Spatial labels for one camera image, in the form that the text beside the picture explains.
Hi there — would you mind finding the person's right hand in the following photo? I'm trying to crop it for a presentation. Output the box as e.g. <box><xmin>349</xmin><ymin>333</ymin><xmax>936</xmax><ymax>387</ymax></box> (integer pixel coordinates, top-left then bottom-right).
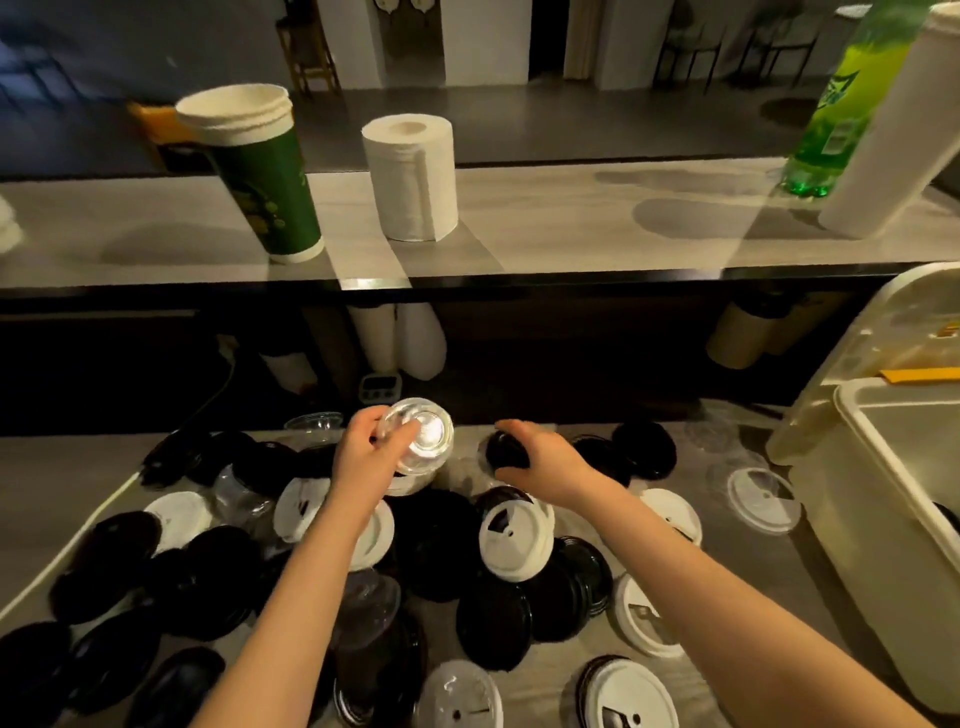
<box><xmin>491</xmin><ymin>418</ymin><xmax>601</xmax><ymax>511</ymax></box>

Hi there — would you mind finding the black metal chair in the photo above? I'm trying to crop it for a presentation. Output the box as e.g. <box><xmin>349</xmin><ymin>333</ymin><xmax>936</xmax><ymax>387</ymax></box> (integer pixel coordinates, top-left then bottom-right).
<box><xmin>652</xmin><ymin>0</ymin><xmax>729</xmax><ymax>93</ymax></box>
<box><xmin>738</xmin><ymin>3</ymin><xmax>820</xmax><ymax>89</ymax></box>

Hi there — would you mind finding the grey wooden table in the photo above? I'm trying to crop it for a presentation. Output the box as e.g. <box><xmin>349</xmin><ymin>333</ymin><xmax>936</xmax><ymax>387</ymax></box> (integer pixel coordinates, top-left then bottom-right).
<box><xmin>0</xmin><ymin>419</ymin><xmax>960</xmax><ymax>728</ymax></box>

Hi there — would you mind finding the tall white paper cup stack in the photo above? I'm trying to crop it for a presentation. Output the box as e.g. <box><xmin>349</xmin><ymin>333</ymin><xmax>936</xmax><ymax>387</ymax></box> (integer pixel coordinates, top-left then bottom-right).
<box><xmin>817</xmin><ymin>0</ymin><xmax>960</xmax><ymax>240</ymax></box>

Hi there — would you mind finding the white paper towel roll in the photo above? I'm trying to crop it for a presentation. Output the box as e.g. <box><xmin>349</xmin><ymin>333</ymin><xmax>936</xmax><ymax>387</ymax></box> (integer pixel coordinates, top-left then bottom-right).
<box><xmin>361</xmin><ymin>113</ymin><xmax>460</xmax><ymax>244</ymax></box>

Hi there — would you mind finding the small digital timer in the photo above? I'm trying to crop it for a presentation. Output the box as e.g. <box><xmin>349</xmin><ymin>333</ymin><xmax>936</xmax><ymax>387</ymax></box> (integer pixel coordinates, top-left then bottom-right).
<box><xmin>357</xmin><ymin>371</ymin><xmax>404</xmax><ymax>406</ymax></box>

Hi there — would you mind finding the person's right forearm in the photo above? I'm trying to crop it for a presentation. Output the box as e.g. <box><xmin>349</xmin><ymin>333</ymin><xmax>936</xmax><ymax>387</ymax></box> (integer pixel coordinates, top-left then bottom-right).
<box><xmin>584</xmin><ymin>479</ymin><xmax>935</xmax><ymax>728</ymax></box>

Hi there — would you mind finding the white plastic storage bin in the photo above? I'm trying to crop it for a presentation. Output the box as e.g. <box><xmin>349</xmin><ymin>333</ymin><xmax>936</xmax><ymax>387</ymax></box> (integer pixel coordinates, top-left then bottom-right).
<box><xmin>764</xmin><ymin>260</ymin><xmax>960</xmax><ymax>714</ymax></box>

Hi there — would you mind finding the green paper cup stack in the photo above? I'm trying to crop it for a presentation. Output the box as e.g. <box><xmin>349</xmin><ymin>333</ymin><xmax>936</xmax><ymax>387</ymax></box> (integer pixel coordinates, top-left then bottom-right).
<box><xmin>174</xmin><ymin>82</ymin><xmax>326</xmax><ymax>265</ymax></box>

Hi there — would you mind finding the white power cable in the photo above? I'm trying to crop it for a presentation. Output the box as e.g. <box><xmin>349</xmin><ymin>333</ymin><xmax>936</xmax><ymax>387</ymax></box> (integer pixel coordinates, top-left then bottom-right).
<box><xmin>0</xmin><ymin>470</ymin><xmax>144</xmax><ymax>620</ymax></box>

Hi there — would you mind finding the person's left hand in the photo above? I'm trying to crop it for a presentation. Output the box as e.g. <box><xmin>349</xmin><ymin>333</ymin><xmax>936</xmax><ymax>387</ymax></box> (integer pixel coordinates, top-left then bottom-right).
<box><xmin>329</xmin><ymin>404</ymin><xmax>423</xmax><ymax>519</ymax></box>

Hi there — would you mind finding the pile of cup lids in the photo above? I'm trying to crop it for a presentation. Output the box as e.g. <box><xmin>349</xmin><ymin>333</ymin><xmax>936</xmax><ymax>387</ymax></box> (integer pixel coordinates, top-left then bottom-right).
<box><xmin>0</xmin><ymin>408</ymin><xmax>804</xmax><ymax>728</ymax></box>

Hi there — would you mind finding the black cup lid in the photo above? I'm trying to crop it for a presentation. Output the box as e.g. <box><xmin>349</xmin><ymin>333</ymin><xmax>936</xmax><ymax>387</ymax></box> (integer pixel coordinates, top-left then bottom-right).
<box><xmin>483</xmin><ymin>431</ymin><xmax>532</xmax><ymax>475</ymax></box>

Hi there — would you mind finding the wooden chair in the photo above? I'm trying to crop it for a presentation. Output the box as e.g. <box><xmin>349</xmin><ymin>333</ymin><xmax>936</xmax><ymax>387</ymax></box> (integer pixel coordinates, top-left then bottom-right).
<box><xmin>125</xmin><ymin>101</ymin><xmax>219</xmax><ymax>174</ymax></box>

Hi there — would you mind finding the grey bar counter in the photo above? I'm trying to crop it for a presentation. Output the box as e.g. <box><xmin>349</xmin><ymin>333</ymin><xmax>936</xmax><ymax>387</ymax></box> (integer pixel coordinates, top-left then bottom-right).
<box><xmin>0</xmin><ymin>157</ymin><xmax>960</xmax><ymax>294</ymax></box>

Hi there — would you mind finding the person's left forearm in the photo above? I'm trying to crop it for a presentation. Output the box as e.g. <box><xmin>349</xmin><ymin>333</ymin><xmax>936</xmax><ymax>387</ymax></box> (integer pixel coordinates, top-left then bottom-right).
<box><xmin>191</xmin><ymin>494</ymin><xmax>391</xmax><ymax>728</ymax></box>

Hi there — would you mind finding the green plastic bottle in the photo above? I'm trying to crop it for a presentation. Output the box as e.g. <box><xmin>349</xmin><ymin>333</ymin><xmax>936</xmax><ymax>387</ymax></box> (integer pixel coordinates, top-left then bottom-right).
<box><xmin>779</xmin><ymin>0</ymin><xmax>939</xmax><ymax>199</ymax></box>

